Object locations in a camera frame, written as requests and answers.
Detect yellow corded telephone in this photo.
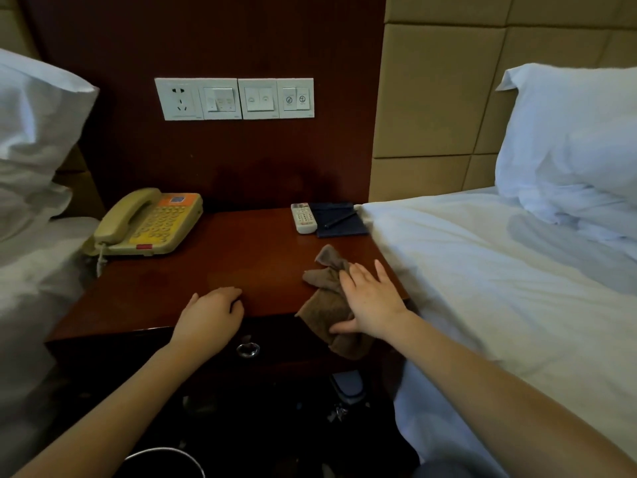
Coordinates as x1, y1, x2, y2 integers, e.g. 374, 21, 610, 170
81, 187, 204, 258

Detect black pen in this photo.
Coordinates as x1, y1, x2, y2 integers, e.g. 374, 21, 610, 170
323, 209, 360, 230

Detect smooth white pillow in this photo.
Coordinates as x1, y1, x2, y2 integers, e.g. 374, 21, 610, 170
0, 48, 100, 207

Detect brown cleaning cloth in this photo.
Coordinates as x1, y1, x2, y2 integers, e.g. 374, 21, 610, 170
294, 244, 377, 362

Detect white bed sheet mattress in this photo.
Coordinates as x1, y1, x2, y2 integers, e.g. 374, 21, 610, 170
0, 216, 102, 478

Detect beige padded headboard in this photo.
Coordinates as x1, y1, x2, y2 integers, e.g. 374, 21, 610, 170
368, 0, 637, 204

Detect metal ring drawer handle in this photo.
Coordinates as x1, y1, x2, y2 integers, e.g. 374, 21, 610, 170
236, 335, 261, 360

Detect person's left forearm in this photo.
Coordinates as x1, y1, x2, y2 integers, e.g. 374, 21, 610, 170
12, 343, 200, 478

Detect person's blue jeans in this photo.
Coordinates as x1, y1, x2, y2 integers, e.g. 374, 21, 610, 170
411, 457, 494, 478

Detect person's left hand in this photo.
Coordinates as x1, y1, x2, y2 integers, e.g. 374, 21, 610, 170
168, 286, 246, 370

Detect person's right hand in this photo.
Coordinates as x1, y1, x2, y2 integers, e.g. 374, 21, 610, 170
328, 259, 413, 343

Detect white remote control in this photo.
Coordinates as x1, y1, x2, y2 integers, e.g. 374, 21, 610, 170
290, 202, 319, 236

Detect black metal-rimmed trash bin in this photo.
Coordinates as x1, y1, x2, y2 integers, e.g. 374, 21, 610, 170
121, 446, 207, 478

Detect white socket and switch panel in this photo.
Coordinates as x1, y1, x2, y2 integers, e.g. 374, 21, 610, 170
154, 77, 244, 121

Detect crumpled white pillow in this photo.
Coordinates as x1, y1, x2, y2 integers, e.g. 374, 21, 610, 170
0, 159, 74, 267

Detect white bed cover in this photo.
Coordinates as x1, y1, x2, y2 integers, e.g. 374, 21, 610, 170
356, 186, 637, 478

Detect dark wooden nightstand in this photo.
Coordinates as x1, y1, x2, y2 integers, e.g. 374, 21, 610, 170
43, 207, 412, 376

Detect dark blue scribbled pouch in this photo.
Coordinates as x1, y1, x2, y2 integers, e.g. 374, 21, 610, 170
309, 201, 371, 240

